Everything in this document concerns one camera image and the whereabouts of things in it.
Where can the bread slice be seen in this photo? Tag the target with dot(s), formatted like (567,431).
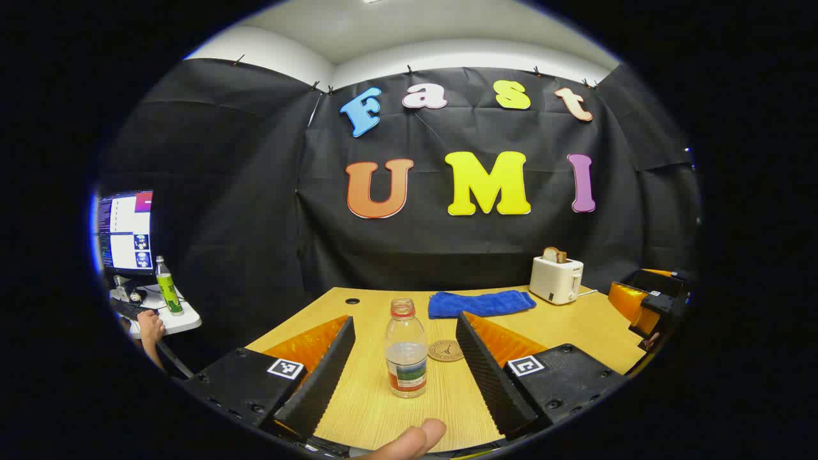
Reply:
(553,255)

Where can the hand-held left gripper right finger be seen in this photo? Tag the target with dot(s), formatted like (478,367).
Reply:
(489,377)

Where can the small white table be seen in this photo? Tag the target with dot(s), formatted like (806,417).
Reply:
(185,321)

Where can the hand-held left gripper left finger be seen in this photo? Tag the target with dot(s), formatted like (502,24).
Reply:
(323,383)

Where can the green label bottle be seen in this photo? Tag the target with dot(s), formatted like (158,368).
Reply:
(169,294)

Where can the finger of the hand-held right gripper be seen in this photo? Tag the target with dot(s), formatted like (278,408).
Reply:
(658,281)
(629,305)

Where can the computer monitor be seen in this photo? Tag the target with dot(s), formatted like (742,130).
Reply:
(124,230)

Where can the black backdrop cloth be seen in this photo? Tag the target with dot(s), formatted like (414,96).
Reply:
(255,191)

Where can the white toaster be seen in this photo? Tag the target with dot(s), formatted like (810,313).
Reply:
(553,281)

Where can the blue towel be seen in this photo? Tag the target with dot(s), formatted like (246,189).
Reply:
(479,304)

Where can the round cork coaster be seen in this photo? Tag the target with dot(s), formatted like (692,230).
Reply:
(448,351)

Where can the clear plastic water bottle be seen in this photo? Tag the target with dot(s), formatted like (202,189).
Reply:
(406,358)

